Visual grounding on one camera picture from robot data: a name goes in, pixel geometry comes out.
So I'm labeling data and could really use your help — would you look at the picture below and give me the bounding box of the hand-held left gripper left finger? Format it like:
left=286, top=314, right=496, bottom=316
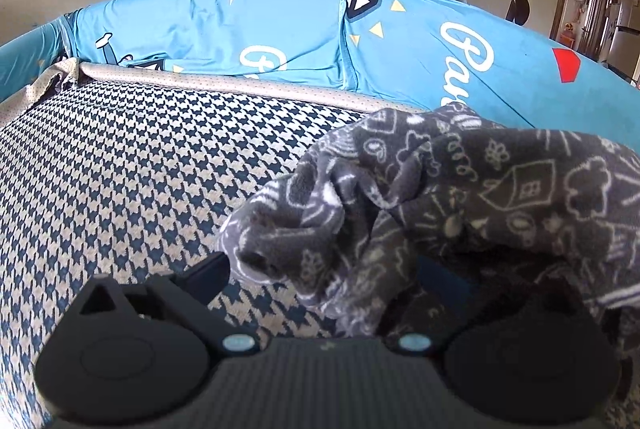
left=70, top=251, right=261, bottom=357

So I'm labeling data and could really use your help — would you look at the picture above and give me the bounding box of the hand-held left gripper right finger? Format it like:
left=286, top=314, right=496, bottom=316
left=395, top=259, right=596, bottom=355

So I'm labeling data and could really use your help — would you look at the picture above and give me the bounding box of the grey doodle-print fleece jacket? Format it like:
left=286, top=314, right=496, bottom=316
left=220, top=103, right=640, bottom=360

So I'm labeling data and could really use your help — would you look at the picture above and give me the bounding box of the houndstooth seat mat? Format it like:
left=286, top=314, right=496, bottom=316
left=0, top=79, right=401, bottom=429

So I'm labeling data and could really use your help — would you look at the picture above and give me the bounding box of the blue printed sofa cover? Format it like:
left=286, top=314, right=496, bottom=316
left=0, top=0, right=640, bottom=135

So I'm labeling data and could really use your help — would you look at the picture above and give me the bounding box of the small dark chair back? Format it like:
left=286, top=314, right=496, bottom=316
left=505, top=0, right=531, bottom=26

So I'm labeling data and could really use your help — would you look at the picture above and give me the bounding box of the silver refrigerator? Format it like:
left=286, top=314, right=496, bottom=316
left=602, top=0, right=640, bottom=82

